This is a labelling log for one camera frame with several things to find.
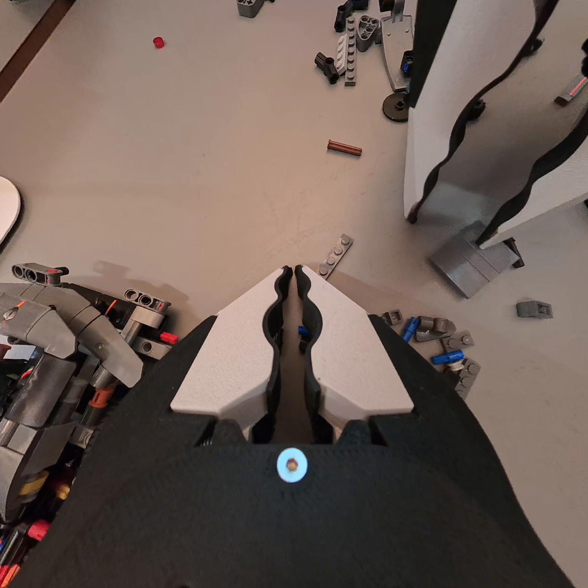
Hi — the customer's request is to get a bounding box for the dark grey wide lego tile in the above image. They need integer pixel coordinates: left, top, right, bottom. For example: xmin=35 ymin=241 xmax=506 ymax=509
xmin=429 ymin=220 xmax=520 ymax=299

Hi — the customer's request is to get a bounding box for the grey lego car model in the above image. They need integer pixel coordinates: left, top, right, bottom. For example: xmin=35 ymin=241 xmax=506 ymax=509
xmin=0 ymin=263 xmax=180 ymax=588

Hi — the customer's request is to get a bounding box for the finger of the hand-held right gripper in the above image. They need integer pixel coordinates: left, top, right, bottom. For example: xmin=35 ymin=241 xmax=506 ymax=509
xmin=474 ymin=109 xmax=588 ymax=250
xmin=403 ymin=0 xmax=547 ymax=225

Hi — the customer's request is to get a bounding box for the group of small lego connectors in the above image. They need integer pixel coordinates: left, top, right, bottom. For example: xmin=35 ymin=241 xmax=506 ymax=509
xmin=298 ymin=234 xmax=554 ymax=400

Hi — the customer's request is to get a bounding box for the grey lego tile orange stripe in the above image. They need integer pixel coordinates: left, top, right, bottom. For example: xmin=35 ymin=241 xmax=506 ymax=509
xmin=553 ymin=76 xmax=588 ymax=107

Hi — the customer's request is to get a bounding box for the white metal book stand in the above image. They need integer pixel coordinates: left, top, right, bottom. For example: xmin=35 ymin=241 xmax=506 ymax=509
xmin=0 ymin=176 xmax=22 ymax=249

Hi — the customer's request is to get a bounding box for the pile of dark lego pieces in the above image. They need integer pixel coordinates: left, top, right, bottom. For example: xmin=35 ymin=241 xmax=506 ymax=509
xmin=236 ymin=0 xmax=414 ymax=122

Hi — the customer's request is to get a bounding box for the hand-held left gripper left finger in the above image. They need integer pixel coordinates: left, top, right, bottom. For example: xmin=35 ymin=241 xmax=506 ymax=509
xmin=170 ymin=266 xmax=295 ymax=444

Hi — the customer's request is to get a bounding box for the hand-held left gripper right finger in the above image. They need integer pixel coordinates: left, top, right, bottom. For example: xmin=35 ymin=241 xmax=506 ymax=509
xmin=294 ymin=264 xmax=415 ymax=444

